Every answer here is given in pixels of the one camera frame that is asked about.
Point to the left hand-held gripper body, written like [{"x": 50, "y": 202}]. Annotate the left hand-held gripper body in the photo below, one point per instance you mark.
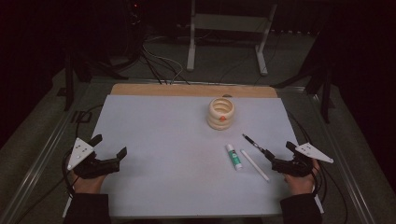
[{"x": 81, "y": 152}]

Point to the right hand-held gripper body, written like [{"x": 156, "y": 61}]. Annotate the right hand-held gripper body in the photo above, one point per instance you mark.
[{"x": 292, "y": 166}]

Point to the white pen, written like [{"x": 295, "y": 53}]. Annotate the white pen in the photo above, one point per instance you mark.
[{"x": 255, "y": 165}]

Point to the black pen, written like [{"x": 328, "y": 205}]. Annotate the black pen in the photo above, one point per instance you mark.
[{"x": 252, "y": 142}]

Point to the white and green glue stick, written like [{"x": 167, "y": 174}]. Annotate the white and green glue stick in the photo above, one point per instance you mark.
[{"x": 235, "y": 158}]

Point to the cream ribbed pen holder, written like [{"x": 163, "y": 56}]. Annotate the cream ribbed pen holder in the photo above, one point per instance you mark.
[{"x": 218, "y": 119}]

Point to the person's right hand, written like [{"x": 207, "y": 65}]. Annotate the person's right hand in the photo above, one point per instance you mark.
[{"x": 302, "y": 185}]

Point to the person's left hand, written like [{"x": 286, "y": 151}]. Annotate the person's left hand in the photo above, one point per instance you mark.
[{"x": 88, "y": 185}]

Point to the white board sheet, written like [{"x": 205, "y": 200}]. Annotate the white board sheet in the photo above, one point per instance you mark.
[{"x": 168, "y": 155}]

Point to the black stand with feet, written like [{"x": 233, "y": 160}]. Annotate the black stand with feet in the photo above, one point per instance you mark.
[{"x": 325, "y": 99}]

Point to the black tripod stand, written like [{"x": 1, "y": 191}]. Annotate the black tripod stand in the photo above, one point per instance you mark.
[{"x": 69, "y": 84}]

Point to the white metal stand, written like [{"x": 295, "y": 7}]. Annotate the white metal stand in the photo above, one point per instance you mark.
[{"x": 230, "y": 22}]

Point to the metal floor rail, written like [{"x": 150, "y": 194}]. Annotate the metal floor rail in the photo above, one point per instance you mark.
[
  {"x": 342, "y": 161},
  {"x": 40, "y": 158}
]

